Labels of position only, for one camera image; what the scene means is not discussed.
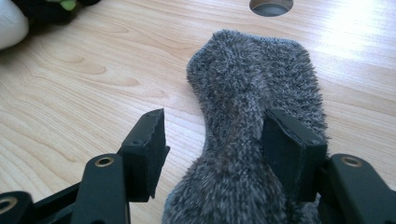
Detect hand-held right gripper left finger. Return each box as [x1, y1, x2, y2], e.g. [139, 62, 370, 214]
[117, 107, 172, 203]

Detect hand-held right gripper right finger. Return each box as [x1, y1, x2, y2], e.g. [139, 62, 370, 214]
[260, 107, 329, 203]

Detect grey fuzzy cloth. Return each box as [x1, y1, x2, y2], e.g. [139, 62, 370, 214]
[161, 29, 329, 224]

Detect panda plush toy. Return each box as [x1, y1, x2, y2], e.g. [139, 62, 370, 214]
[0, 0, 103, 52]

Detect round table cable hole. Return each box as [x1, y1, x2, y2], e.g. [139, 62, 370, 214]
[248, 0, 295, 18]

